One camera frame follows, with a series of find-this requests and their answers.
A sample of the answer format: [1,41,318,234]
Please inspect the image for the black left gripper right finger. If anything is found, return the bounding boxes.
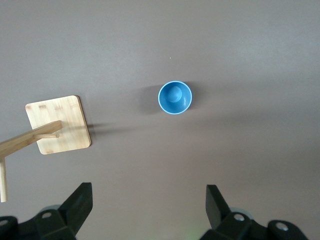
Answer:
[199,184,310,240]

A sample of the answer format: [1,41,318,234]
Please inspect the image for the wooden mug tree stand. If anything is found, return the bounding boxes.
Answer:
[0,94,92,203]

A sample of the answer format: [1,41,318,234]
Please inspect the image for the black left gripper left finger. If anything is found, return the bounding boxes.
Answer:
[0,182,94,240]

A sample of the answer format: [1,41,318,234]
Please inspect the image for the blue plastic cup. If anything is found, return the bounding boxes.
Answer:
[157,80,193,116]

